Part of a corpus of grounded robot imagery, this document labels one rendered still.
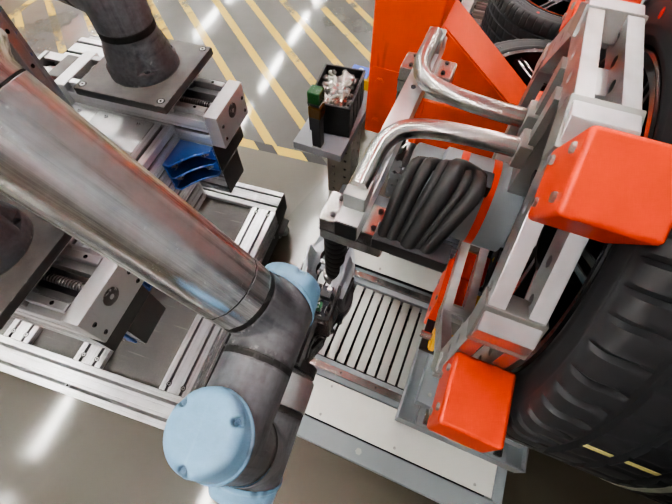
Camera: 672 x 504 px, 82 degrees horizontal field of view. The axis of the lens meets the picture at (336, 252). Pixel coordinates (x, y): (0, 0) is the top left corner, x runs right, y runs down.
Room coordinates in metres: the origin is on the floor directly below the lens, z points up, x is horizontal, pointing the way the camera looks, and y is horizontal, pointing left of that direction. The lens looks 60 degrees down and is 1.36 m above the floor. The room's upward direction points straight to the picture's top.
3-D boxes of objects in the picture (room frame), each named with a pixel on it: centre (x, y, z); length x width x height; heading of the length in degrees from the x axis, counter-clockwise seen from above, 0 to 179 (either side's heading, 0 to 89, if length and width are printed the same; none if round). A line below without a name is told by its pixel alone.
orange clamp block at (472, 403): (0.08, -0.17, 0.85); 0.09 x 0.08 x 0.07; 157
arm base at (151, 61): (0.80, 0.43, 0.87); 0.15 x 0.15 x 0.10
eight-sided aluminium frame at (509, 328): (0.37, -0.28, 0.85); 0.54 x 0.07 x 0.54; 157
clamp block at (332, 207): (0.30, -0.03, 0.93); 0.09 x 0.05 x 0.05; 67
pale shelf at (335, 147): (1.11, -0.02, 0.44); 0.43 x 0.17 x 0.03; 157
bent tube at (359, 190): (0.33, -0.13, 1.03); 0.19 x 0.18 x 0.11; 67
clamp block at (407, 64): (0.61, -0.16, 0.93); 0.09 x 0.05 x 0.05; 67
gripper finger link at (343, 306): (0.22, 0.00, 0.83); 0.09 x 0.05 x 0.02; 153
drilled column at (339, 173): (1.14, -0.03, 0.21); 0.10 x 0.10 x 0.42; 67
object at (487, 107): (0.51, -0.21, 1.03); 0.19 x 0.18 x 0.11; 67
